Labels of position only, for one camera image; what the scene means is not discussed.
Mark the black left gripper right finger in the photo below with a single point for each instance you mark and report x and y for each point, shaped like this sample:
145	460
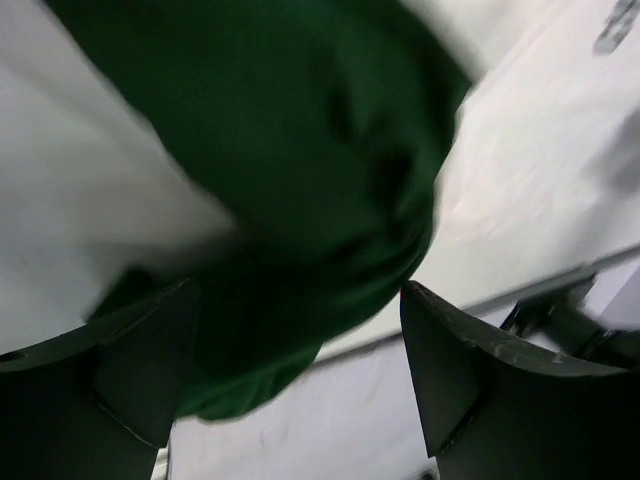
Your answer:
495	406

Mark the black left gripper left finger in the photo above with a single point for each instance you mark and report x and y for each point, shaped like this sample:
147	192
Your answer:
99	402

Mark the white green Charlie Brown shirt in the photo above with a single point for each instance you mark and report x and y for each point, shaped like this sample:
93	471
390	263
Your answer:
301	159

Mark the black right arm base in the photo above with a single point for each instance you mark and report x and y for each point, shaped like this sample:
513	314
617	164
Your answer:
559	315

